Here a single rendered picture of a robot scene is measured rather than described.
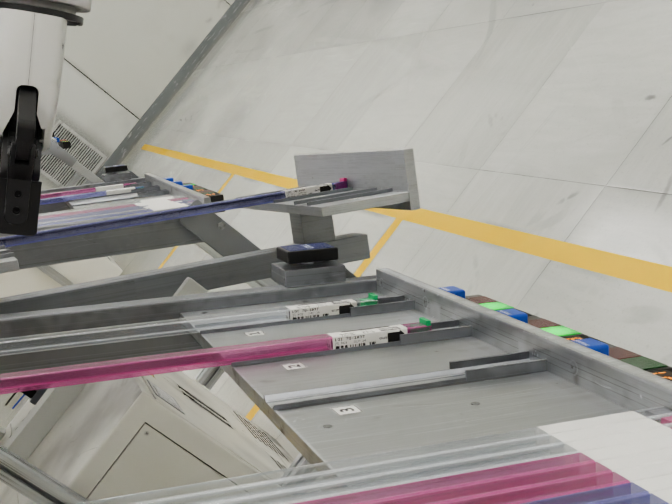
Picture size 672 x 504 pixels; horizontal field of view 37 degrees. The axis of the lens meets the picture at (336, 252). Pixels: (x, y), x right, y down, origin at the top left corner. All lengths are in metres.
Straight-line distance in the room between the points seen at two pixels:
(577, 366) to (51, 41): 0.43
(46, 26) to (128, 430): 1.09
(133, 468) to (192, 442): 0.11
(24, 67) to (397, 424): 0.37
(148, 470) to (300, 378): 1.11
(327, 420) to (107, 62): 7.81
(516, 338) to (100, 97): 7.71
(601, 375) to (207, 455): 1.23
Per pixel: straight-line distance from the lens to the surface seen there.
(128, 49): 8.39
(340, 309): 0.87
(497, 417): 0.60
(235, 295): 0.93
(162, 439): 1.77
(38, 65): 0.76
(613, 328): 1.95
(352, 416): 0.61
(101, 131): 8.35
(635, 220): 2.14
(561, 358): 0.68
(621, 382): 0.63
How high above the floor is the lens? 1.10
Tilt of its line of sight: 20 degrees down
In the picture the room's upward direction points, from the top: 51 degrees counter-clockwise
